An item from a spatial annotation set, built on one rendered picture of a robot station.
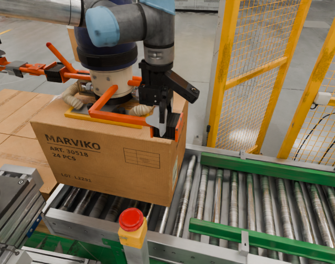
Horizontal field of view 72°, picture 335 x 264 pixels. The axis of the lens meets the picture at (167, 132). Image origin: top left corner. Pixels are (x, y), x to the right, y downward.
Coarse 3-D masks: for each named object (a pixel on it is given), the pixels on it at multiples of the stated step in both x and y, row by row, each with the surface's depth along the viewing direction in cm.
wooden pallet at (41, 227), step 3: (39, 225) 172; (42, 225) 172; (45, 225) 161; (36, 228) 170; (39, 228) 170; (42, 228) 170; (45, 228) 170; (39, 231) 170; (42, 231) 169; (45, 231) 169; (48, 231) 169; (51, 234) 168; (63, 237) 166; (66, 237) 165
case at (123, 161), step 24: (48, 120) 95; (72, 120) 95; (48, 144) 102; (72, 144) 98; (96, 144) 94; (120, 144) 90; (144, 144) 87; (168, 144) 84; (72, 168) 108; (96, 168) 104; (120, 168) 100; (144, 168) 96; (168, 168) 92; (120, 192) 111; (144, 192) 106; (168, 192) 102
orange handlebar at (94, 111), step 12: (24, 72) 103; (36, 72) 101; (84, 72) 100; (132, 84) 92; (144, 84) 92; (108, 96) 84; (96, 108) 77; (120, 120) 73; (132, 120) 72; (144, 120) 71
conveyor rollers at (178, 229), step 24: (192, 168) 146; (216, 168) 148; (72, 192) 132; (216, 192) 132; (264, 192) 132; (312, 192) 132; (96, 216) 121; (144, 216) 120; (168, 216) 123; (216, 216) 120; (264, 216) 122; (288, 216) 120; (216, 240) 110; (312, 240) 110
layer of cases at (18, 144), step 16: (0, 96) 216; (16, 96) 216; (32, 96) 216; (48, 96) 216; (0, 112) 196; (16, 112) 196; (32, 112) 196; (0, 128) 179; (16, 128) 179; (32, 128) 179; (0, 144) 165; (16, 144) 164; (32, 144) 164; (0, 160) 152; (16, 160) 152; (32, 160) 152; (48, 176) 142; (48, 192) 132
